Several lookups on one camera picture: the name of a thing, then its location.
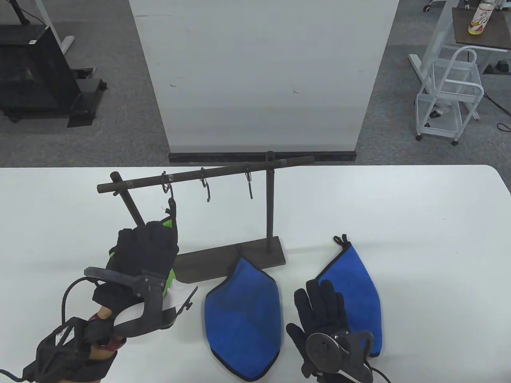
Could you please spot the blue oven mitt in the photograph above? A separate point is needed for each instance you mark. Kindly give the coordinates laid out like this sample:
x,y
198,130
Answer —
x,y
243,311
359,287

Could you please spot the black metal hook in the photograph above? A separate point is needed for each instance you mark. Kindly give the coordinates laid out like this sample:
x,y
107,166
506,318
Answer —
x,y
166,184
249,181
206,186

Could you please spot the dark wooden hanging rack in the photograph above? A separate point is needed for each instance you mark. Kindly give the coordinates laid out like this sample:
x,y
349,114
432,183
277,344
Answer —
x,y
223,259

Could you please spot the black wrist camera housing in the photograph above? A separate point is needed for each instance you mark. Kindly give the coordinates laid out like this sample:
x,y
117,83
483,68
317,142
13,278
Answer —
x,y
60,347

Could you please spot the black tracker disc right glove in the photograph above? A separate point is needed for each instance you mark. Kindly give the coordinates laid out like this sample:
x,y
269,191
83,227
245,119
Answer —
x,y
331,349

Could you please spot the person's right middle finger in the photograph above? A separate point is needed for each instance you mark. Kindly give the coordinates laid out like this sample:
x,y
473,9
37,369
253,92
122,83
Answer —
x,y
315,297

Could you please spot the person's right hand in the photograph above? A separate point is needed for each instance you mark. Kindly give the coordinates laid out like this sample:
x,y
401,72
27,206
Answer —
x,y
321,315

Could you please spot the person's right thumb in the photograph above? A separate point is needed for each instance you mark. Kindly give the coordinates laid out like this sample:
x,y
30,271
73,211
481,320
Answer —
x,y
294,337

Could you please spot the clear drink bottle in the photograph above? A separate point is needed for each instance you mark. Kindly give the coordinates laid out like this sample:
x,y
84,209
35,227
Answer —
x,y
480,18

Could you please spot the person's left hand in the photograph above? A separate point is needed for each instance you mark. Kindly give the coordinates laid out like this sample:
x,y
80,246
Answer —
x,y
143,251

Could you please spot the brown side table top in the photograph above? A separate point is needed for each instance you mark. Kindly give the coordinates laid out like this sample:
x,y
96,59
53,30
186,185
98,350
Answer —
x,y
491,38

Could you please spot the person's right little finger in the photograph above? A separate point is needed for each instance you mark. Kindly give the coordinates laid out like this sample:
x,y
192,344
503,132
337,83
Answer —
x,y
339,306

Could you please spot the person's left fingers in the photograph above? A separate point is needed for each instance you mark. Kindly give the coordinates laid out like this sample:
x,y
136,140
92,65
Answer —
x,y
147,233

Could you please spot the white desk leg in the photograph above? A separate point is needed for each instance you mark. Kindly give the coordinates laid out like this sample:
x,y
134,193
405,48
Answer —
x,y
60,28

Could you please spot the white partition panel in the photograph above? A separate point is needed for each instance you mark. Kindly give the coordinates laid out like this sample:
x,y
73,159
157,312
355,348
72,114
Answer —
x,y
263,72

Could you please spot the black panel base bar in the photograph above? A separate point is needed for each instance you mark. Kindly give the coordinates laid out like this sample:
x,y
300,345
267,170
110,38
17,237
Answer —
x,y
223,156

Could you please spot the black desk stand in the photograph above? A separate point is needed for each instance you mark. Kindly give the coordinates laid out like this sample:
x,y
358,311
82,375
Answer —
x,y
36,72

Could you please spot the green oven mitt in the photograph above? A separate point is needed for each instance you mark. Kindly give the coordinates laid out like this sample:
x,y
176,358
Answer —
x,y
171,221

